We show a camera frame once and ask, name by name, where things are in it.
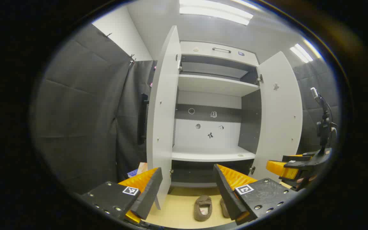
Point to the long ceiling light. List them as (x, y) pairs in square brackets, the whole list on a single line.
[(216, 12)]

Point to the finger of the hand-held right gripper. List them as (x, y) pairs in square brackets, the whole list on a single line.
[(283, 169)]

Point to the brown fuzzy shoe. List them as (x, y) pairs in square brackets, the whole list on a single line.
[(225, 207), (203, 209)]

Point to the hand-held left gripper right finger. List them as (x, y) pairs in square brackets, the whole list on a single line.
[(225, 191)]

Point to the white shoe cabinet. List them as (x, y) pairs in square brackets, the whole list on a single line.
[(209, 84)]

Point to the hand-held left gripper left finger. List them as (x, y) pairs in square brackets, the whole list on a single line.
[(149, 195)]

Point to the small ceiling light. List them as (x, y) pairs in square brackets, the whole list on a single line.
[(301, 53)]

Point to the black backdrop cloth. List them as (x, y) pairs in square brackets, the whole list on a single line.
[(311, 80), (81, 111)]

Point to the white cabinet door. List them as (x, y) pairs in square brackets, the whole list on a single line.
[(163, 111), (279, 111)]

